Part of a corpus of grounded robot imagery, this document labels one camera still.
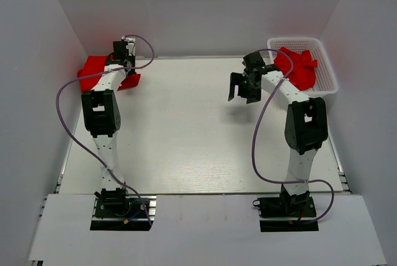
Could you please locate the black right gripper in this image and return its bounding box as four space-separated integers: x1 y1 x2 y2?
229 72 262 104

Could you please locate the red t shirt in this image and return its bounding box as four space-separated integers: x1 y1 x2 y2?
77 54 113 92
118 73 141 91

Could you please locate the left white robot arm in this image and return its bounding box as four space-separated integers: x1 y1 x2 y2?
77 37 140 182

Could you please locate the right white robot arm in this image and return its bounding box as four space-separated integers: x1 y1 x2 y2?
228 51 328 216

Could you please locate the crumpled red shirt in basket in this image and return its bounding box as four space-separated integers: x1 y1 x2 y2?
279 47 318 91

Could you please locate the white plastic mesh basket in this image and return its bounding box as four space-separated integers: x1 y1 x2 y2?
267 37 339 97

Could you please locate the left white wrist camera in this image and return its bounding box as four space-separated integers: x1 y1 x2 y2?
122 35 136 56

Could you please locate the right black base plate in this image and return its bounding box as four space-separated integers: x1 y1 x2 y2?
252 197 319 233

